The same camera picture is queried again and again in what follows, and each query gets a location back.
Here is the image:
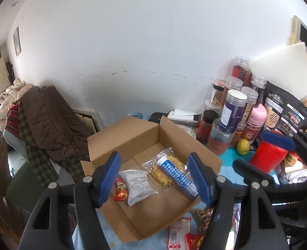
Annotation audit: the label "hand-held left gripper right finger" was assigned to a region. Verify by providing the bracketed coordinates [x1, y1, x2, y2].
[187, 152, 291, 250]

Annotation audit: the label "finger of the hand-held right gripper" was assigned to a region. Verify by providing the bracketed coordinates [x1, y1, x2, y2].
[260, 129, 307, 162]
[232, 158, 281, 186]

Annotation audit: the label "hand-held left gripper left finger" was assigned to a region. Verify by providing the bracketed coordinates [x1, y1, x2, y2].
[18, 151, 122, 250]

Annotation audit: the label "small red packet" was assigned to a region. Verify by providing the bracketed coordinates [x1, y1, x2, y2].
[114, 177, 130, 201]

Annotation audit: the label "white blue tube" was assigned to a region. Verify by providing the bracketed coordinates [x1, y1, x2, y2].
[157, 156, 199, 200]

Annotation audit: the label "white leaf-print packet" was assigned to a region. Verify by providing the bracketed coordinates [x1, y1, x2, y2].
[118, 169, 159, 207]

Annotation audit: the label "dark red gold packet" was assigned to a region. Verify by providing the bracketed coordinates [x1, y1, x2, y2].
[192, 208, 214, 233]

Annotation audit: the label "clear bag yellow snack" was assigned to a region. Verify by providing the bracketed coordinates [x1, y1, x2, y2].
[142, 148, 189, 188]

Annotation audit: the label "silver purple packet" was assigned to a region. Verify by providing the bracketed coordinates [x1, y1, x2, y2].
[232, 204, 242, 231]

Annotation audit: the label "brown cardboard box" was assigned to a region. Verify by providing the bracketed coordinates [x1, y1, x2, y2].
[81, 115, 223, 243]

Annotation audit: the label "red white packet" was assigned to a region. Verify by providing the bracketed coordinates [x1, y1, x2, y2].
[168, 217, 192, 250]

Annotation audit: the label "red yellow snack packet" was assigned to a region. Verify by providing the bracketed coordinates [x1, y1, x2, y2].
[185, 232, 207, 250]

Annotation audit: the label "red canister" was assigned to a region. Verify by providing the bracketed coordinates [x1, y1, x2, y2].
[248, 133, 292, 174]

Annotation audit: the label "yellow-green fruit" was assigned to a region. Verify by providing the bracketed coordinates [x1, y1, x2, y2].
[237, 139, 249, 155]

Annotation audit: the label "teal cloth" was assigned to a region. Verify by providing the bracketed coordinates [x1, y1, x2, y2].
[195, 135, 284, 185]

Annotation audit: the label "pink bottle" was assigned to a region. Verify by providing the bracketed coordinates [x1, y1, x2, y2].
[241, 104, 268, 144]

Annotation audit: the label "black printed pouch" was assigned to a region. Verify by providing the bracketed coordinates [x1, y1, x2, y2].
[263, 81, 307, 136]

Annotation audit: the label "brown powder jar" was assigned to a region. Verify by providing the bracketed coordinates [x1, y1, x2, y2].
[230, 130, 248, 149]

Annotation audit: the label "orange powder jar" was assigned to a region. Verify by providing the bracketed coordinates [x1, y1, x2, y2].
[208, 118, 236, 155]

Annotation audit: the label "clear jar of beans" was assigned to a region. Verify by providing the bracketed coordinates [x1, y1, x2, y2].
[236, 86, 259, 132]

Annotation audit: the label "printed paper sheet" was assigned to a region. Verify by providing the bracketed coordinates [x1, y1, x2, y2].
[180, 124, 199, 136]

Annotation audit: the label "dark label jar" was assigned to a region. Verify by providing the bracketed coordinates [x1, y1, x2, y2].
[250, 77, 268, 107]

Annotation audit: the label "purple label jar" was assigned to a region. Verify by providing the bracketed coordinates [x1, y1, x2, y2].
[219, 89, 248, 134]

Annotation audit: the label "red spice jar black lid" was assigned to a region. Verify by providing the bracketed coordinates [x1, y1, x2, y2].
[197, 109, 219, 140]

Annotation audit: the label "leaning framed picture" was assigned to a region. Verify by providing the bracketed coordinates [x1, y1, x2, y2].
[71, 109, 102, 137]

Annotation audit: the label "white flat box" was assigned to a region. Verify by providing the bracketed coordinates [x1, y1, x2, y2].
[167, 109, 203, 125]

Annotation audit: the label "clear jar grey lid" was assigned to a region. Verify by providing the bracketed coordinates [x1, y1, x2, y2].
[224, 76, 244, 94]

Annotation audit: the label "white foam board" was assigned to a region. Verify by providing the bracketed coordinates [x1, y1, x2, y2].
[248, 42, 307, 101]

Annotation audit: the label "clear jar of nuts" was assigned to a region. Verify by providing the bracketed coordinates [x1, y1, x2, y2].
[212, 79, 226, 108]

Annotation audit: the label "empty clear jar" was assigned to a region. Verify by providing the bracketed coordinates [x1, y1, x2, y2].
[204, 98, 223, 114]

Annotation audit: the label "black case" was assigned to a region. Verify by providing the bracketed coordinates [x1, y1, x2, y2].
[148, 112, 170, 124]

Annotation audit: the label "light blue floral cloth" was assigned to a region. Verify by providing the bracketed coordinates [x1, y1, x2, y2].
[73, 160, 250, 250]

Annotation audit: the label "tall jar red contents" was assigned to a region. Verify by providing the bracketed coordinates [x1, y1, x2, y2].
[232, 55, 251, 87]

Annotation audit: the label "green plaid cloth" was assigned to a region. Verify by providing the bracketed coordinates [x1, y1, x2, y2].
[17, 104, 87, 185]

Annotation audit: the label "brown quilted jacket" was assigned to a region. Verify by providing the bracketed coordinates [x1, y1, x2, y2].
[19, 85, 91, 168]

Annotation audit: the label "dark green chair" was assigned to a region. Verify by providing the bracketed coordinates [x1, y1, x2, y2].
[4, 129, 76, 214]

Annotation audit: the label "wooden framed black board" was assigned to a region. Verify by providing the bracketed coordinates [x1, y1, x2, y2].
[289, 16, 307, 69]

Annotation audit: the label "red striped cloth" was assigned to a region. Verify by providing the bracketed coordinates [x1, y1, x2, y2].
[5, 104, 22, 139]

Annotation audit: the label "beige clothes pile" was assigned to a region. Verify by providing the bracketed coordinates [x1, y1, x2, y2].
[0, 79, 34, 131]

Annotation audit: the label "framed wall picture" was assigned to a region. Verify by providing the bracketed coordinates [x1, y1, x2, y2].
[13, 27, 22, 56]

